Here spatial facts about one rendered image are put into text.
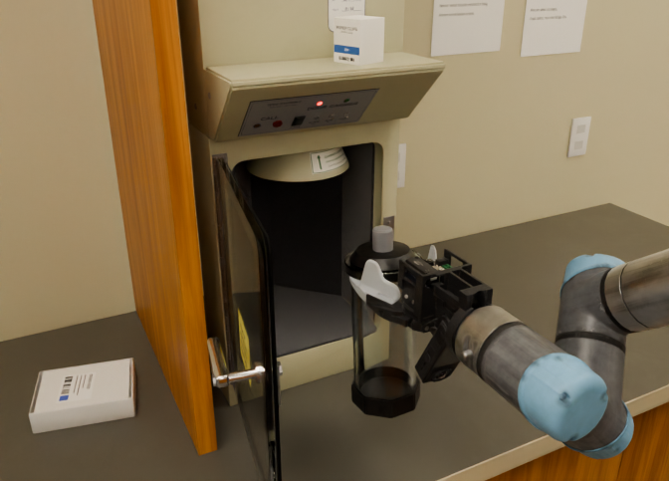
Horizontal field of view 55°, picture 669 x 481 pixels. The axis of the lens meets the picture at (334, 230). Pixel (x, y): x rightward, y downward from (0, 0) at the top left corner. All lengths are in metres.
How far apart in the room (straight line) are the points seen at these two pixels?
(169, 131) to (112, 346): 0.63
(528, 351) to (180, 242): 0.46
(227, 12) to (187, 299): 0.39
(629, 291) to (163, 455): 0.72
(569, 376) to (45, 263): 1.07
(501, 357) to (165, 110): 0.48
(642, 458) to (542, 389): 0.84
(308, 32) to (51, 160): 0.61
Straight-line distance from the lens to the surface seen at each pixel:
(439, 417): 1.13
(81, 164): 1.36
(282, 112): 0.89
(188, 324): 0.93
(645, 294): 0.72
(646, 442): 1.45
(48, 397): 1.19
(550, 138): 1.93
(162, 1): 0.80
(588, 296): 0.77
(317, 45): 0.97
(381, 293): 0.83
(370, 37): 0.92
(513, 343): 0.68
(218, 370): 0.77
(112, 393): 1.16
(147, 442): 1.11
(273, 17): 0.94
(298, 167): 1.03
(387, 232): 0.87
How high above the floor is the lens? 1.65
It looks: 23 degrees down
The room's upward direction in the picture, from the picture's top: straight up
